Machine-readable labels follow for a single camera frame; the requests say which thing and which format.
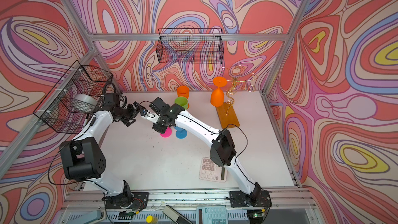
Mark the magenta wine glass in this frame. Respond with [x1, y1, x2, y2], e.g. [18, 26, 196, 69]
[160, 127, 173, 138]

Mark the green wine glass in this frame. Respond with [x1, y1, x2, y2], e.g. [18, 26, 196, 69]
[174, 96, 189, 110]

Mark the blue wine glass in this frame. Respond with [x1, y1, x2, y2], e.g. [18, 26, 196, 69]
[174, 127, 188, 139]

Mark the orange wine glass front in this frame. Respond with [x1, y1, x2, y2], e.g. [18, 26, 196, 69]
[177, 86, 190, 99]

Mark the orange wine glass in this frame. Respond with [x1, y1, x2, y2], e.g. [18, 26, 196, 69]
[177, 86, 190, 99]
[210, 76, 227, 107]

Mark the gold wire rack wooden base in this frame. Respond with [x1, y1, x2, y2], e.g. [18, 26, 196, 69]
[216, 64, 259, 130]

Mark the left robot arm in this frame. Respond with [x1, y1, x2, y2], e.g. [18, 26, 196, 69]
[59, 82, 141, 208]

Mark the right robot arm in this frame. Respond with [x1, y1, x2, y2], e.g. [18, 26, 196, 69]
[140, 97, 265, 207]

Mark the silver tape roll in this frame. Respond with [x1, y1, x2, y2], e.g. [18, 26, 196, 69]
[74, 94, 97, 106]

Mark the pink calculator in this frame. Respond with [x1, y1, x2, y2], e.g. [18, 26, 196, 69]
[199, 157, 227, 183]

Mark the black phone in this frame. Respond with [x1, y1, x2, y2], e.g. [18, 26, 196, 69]
[162, 205, 192, 224]

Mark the teal calculator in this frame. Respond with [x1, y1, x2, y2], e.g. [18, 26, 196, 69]
[196, 206, 228, 224]

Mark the black wire basket left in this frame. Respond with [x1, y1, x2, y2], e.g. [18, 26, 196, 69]
[34, 61, 113, 134]

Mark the black wire basket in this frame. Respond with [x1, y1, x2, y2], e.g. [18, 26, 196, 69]
[156, 27, 224, 64]
[34, 61, 113, 134]

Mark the black wire basket back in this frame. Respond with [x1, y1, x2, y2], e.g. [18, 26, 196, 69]
[156, 27, 224, 64]

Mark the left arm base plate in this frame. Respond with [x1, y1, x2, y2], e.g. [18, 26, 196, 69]
[102, 191, 149, 210]

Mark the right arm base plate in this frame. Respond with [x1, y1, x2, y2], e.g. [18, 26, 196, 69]
[226, 190, 273, 209]

